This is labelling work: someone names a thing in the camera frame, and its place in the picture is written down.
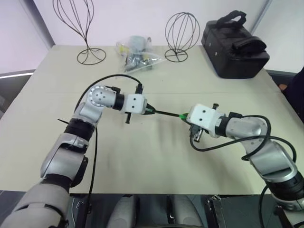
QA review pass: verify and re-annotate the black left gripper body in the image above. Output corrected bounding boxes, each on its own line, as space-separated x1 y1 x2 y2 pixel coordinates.
122 110 146 124

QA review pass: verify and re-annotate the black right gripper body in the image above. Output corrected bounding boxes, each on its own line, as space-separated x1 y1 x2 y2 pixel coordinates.
189 123 206 143

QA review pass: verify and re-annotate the thin black marker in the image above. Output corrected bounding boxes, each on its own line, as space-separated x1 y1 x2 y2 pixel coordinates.
152 109 182 118

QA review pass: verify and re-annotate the clear plastic bag of parts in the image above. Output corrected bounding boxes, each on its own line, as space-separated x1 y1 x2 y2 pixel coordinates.
115 35 167 73

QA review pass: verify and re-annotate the black box with metal edge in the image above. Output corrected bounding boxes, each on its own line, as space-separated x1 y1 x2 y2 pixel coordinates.
207 194 264 228

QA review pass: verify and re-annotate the person in dark clothing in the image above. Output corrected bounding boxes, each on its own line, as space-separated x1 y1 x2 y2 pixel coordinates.
283 70 304 119

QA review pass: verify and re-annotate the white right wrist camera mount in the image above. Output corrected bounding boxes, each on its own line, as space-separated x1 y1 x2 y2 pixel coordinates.
188 103 226 138

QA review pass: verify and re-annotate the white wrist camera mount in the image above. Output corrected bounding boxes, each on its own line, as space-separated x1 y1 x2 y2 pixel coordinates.
123 93 148 115
188 103 226 138

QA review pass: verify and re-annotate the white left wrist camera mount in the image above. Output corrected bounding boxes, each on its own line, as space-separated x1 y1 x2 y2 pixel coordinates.
123 93 148 115

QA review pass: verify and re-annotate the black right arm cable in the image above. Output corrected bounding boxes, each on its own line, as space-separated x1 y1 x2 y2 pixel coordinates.
189 104 298 228

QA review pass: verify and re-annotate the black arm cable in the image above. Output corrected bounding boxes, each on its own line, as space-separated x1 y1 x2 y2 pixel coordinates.
189 104 298 228
77 74 145 214

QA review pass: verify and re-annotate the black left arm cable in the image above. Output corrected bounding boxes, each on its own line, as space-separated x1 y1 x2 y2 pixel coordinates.
77 74 145 214

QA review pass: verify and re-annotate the black carry case with strap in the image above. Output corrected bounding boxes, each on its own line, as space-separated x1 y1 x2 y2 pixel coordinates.
200 9 271 79

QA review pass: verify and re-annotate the round black wire stand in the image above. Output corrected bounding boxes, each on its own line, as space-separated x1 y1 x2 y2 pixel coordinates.
164 12 201 63

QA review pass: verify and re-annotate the tall black wire stand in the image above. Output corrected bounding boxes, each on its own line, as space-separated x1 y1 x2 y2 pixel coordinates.
52 0 107 65

